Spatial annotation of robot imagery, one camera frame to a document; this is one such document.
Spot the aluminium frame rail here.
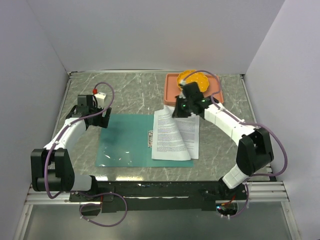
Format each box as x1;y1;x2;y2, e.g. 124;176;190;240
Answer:
24;181;290;206

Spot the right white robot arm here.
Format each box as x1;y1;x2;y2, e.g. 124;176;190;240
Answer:
172;82;274;200

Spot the orange dotted plate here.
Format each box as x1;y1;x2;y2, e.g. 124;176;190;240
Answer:
177;69;210;93

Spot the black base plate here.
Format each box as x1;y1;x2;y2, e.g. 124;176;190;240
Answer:
69;181;247;213

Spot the printed paper sheet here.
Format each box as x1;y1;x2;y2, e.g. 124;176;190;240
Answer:
174;115;200;160
151;105;191;161

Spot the silver folder clip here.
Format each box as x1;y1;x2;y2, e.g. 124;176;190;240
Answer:
147;130;153;148

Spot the pink rectangular tray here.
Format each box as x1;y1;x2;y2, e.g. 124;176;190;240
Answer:
163;72;220;107

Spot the teal file folder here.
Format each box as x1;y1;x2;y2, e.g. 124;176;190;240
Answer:
95;114;194;168

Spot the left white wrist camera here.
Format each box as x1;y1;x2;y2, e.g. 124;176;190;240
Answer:
92;88;107;109

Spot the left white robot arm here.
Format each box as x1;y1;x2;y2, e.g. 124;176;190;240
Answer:
30;92;112;201

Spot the printed paper sheet bottom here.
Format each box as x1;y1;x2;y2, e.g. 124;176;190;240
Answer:
174;115;200;160

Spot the printed paper sheet top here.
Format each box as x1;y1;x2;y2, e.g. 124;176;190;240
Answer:
151;105;191;161

